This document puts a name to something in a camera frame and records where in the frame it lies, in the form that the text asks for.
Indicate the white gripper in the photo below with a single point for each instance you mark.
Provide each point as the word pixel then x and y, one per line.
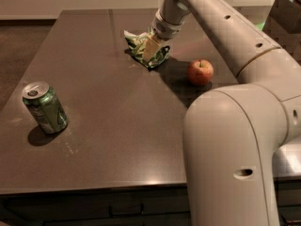
pixel 165 29

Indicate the green jalapeno chip bag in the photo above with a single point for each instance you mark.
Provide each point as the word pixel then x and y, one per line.
pixel 136 44

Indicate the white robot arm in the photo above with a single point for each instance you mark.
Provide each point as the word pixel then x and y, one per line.
pixel 231 133

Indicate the green soda can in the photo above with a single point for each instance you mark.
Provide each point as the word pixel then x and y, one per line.
pixel 42 102

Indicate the red apple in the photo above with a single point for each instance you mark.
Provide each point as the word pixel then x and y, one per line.
pixel 200 72

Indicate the dark box at back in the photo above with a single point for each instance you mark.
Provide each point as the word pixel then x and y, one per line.
pixel 283 25

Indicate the dark cabinet drawers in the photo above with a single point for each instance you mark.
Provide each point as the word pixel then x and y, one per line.
pixel 165 204

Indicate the black drawer handle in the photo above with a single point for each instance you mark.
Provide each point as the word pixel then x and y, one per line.
pixel 126 210

